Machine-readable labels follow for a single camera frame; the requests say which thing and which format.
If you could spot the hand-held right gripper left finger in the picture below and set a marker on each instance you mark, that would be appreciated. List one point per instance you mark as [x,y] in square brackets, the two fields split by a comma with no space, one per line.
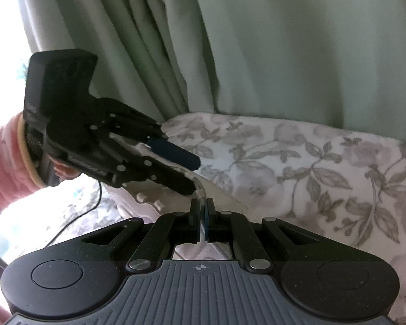
[199,217]

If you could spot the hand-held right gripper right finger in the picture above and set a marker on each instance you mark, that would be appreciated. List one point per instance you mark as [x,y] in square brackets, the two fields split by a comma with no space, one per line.
[210,217]

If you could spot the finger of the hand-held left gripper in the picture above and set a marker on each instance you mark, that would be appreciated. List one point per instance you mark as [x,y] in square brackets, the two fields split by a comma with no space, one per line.
[149,171]
[169,150]

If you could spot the white sneaker shoe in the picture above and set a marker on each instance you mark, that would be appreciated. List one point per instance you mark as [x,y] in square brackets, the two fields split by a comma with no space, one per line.
[155,199]

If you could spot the person's left hand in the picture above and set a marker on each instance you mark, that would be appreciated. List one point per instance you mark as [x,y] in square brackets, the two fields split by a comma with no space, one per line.
[66,171]

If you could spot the bright window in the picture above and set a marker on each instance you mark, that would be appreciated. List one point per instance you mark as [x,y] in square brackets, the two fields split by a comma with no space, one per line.
[3,57]

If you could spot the floral blanket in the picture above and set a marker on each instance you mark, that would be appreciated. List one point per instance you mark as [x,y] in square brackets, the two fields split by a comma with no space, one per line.
[308,176]

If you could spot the green curtain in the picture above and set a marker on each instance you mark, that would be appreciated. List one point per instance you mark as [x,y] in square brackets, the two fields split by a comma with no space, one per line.
[257,40]

